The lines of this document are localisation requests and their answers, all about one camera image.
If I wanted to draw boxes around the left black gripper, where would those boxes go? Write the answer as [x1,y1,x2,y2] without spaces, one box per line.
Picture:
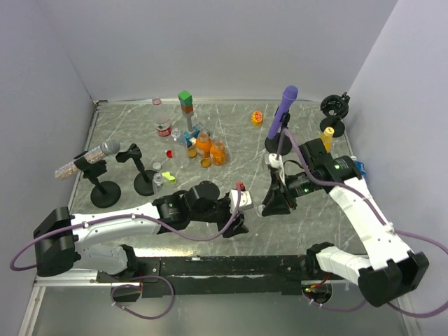
[190,190,249,237]

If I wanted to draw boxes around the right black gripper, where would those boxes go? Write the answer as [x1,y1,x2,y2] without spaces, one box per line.
[262,169,323,216]

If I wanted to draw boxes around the clear plastic bottle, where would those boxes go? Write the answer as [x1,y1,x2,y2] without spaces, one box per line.
[152,172,165,194]

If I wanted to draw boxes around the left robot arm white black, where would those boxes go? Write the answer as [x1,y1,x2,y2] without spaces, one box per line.
[34,181,253,281]

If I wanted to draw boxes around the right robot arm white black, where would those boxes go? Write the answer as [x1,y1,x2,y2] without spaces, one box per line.
[259,139,429,307]

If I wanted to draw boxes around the short orange bottle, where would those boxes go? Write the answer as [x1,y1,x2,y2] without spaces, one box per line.
[210,140,227,165]

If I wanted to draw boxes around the yellow juice bottle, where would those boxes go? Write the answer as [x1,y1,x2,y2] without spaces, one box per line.
[320,127,335,153]

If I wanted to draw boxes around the tall orange bottle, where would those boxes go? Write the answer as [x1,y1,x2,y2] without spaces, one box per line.
[195,131,211,158]

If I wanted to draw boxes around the blue label water bottle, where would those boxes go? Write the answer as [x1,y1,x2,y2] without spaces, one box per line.
[351,155,367,179]

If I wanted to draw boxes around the small clear bottle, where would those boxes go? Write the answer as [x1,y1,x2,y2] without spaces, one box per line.
[171,127,187,148]

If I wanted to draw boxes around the red label water bottle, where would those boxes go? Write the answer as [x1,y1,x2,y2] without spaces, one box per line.
[152,97,172,137]

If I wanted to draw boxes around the black microphone stand centre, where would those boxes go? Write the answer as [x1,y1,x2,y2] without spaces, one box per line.
[264,111,292,155]

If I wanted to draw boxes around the orange cap front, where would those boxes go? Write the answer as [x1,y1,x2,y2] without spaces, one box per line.
[200,157,211,168]

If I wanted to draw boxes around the orange cap near bottles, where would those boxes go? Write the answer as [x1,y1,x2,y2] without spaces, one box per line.
[188,149,197,158]

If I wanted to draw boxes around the lime green block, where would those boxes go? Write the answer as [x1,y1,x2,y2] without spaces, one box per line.
[162,171,176,183]

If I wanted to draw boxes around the yellow orange toy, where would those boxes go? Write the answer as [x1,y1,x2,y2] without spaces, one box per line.
[251,111,263,127]

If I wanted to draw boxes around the empty black microphone stand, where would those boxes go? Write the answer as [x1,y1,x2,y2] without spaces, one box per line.
[115,143,156,196]

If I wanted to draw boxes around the purple microphone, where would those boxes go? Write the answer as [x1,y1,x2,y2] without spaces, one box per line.
[267,85,298,140]

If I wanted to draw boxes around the black stand holding microphone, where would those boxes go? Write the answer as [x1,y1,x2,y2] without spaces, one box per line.
[74,152,121,209]

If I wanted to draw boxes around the colourful block tower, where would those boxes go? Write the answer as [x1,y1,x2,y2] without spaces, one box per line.
[178,90,210,147]

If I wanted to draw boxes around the silver glitter microphone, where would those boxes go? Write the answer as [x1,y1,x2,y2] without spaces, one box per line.
[54,138,120,180]

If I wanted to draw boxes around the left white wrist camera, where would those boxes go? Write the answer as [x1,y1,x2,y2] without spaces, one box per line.
[229,181,253,212]

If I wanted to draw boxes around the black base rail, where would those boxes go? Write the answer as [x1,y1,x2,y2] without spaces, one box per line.
[96,255,327,298]

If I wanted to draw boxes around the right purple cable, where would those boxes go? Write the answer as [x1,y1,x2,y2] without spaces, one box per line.
[276,128,448,319]

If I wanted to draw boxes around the black ring stand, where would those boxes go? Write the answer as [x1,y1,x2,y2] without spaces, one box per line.
[319,92,350,138]

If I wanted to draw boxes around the purple cable loop below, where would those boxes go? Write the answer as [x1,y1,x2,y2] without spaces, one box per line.
[110,274,175,319]

